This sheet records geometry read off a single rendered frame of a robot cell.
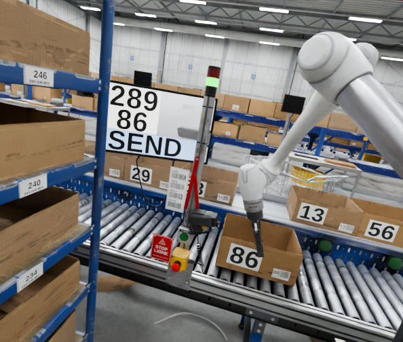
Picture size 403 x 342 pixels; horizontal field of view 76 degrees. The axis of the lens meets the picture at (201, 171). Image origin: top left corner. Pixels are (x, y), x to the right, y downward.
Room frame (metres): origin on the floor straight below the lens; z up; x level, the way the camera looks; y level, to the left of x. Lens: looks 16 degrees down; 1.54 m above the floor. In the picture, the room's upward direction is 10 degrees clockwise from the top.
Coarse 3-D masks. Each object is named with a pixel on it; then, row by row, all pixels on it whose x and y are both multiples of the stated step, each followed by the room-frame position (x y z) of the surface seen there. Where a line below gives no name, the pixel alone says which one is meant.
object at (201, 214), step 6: (192, 210) 1.00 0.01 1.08; (198, 210) 1.00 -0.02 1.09; (204, 210) 1.00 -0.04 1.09; (192, 216) 0.96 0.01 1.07; (198, 216) 0.96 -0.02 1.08; (204, 216) 0.96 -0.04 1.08; (210, 216) 0.96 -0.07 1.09; (216, 216) 0.98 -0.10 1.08; (192, 222) 0.96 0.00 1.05; (198, 222) 0.96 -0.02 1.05; (204, 222) 0.95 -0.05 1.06; (210, 222) 0.95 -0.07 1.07; (216, 222) 0.98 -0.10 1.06; (192, 228) 0.98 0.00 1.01; (198, 228) 0.97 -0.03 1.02; (204, 228) 0.98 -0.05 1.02; (192, 234) 0.97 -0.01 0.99; (198, 234) 0.97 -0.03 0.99
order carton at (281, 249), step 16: (224, 224) 1.23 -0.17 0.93; (240, 224) 1.38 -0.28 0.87; (272, 224) 1.36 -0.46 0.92; (224, 240) 1.11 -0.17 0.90; (240, 240) 1.10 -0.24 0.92; (272, 240) 1.35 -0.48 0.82; (288, 240) 1.34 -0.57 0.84; (224, 256) 1.10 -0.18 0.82; (272, 256) 1.07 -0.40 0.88; (288, 256) 1.07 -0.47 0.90; (256, 272) 1.08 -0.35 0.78; (272, 272) 1.07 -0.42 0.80
